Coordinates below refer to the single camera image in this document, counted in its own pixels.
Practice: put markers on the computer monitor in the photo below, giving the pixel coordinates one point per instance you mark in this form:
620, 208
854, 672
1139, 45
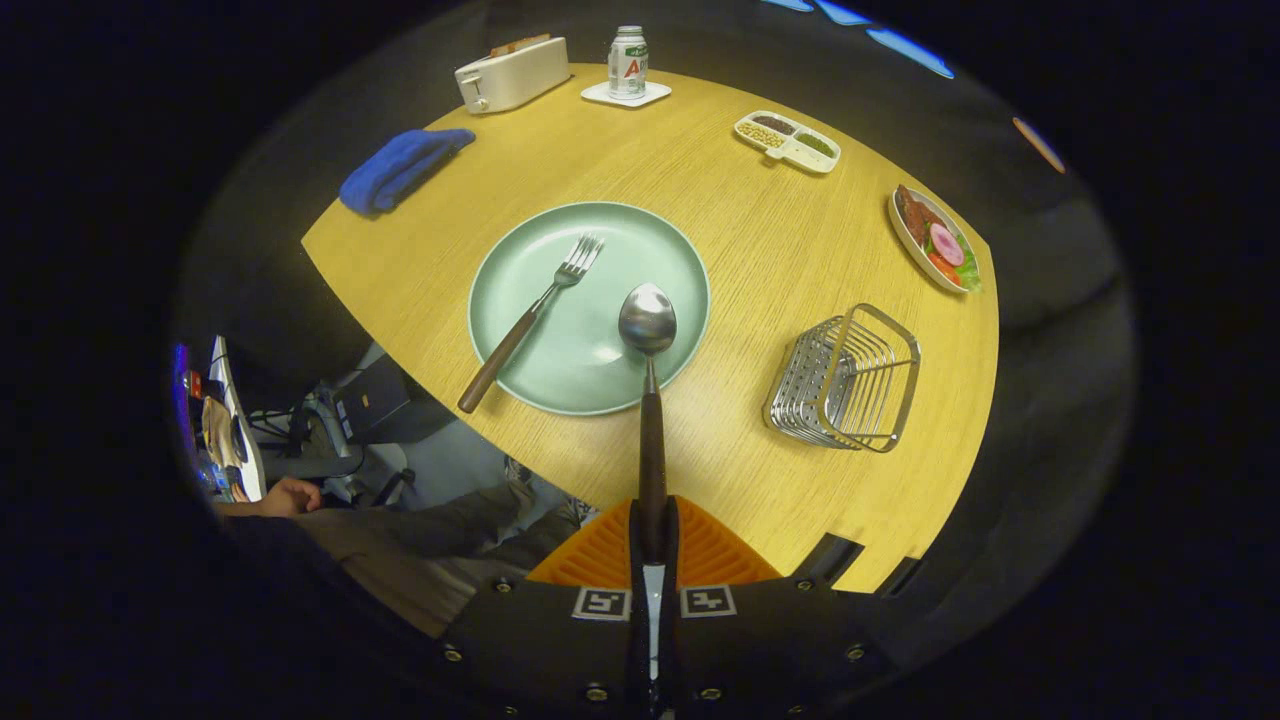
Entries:
181, 400

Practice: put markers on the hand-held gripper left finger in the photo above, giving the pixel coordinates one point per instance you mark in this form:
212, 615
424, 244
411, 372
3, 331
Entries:
635, 650

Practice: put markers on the brown toast slice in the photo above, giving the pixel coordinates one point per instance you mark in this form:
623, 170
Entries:
520, 44

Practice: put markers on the black computer case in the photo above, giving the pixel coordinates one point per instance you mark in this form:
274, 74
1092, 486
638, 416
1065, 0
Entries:
385, 400

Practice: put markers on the white side desk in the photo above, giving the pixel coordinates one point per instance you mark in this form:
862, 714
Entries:
222, 385

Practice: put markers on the white toaster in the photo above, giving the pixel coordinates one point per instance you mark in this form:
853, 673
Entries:
515, 75

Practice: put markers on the white oval food plate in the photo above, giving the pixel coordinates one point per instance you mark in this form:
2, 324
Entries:
915, 255

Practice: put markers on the small white labelled bottle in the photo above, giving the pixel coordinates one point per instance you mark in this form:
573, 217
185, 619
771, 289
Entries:
627, 65

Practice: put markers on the white divided dish with beans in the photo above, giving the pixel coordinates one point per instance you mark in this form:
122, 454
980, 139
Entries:
790, 155

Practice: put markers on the green lettuce leaf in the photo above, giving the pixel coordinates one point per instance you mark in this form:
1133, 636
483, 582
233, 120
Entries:
968, 272

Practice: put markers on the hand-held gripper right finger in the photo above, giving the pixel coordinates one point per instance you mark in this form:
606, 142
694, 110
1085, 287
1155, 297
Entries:
672, 650

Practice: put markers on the brown meat slices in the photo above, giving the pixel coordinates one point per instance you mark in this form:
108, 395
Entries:
912, 215

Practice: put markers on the white square coaster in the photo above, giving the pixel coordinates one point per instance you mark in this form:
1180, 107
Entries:
600, 95

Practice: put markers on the blue folded towel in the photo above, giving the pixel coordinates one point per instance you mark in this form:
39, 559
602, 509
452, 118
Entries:
395, 170

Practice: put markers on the pink ham slice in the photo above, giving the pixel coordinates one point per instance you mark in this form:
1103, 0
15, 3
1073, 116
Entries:
946, 244

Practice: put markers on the pale green round plate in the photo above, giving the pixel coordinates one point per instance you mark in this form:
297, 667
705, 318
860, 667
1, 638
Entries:
590, 370

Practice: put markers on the red tomato slice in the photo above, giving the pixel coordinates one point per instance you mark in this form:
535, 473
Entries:
943, 268

